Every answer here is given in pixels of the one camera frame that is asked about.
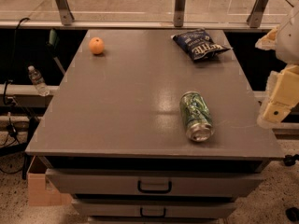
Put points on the left metal bracket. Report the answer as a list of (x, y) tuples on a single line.
[(64, 11)]

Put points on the green handled tool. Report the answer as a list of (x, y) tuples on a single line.
[(52, 45)]

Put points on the upper grey drawer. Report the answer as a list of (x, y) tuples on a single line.
[(108, 182)]

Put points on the green soda can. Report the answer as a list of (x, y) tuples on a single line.
[(196, 117)]

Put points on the clear plastic water bottle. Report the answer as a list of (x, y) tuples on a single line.
[(38, 81)]

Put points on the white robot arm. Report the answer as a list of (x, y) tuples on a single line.
[(287, 43)]

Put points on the black caster wheel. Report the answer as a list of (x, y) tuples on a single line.
[(291, 160)]

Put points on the orange fruit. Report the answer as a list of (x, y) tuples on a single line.
[(96, 45)]

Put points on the grey drawer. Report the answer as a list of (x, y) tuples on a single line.
[(108, 182), (158, 209)]

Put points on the lower grey drawer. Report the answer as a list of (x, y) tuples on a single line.
[(158, 209)]

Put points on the middle metal bracket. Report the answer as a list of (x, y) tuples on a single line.
[(179, 12)]

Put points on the cardboard box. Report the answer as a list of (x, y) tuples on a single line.
[(40, 191)]

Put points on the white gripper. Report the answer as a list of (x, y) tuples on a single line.
[(289, 44)]

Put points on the blue chip bag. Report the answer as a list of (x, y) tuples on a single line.
[(199, 45)]

